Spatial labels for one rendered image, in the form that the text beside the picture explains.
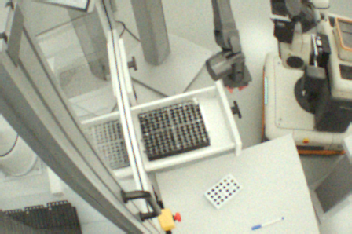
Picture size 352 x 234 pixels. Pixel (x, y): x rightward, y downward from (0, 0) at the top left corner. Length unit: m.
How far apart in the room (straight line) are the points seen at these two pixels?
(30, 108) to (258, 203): 1.22
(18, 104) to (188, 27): 2.61
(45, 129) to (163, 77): 2.24
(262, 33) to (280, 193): 1.66
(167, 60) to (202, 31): 0.39
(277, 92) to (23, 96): 2.01
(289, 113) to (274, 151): 0.68
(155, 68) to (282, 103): 0.92
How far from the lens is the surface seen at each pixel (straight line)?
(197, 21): 2.90
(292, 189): 1.47
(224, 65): 1.16
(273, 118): 2.13
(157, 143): 1.37
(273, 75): 2.28
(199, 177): 1.46
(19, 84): 0.28
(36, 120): 0.32
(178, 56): 2.63
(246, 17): 2.96
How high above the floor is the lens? 2.14
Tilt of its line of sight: 61 degrees down
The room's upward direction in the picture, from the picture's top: 11 degrees counter-clockwise
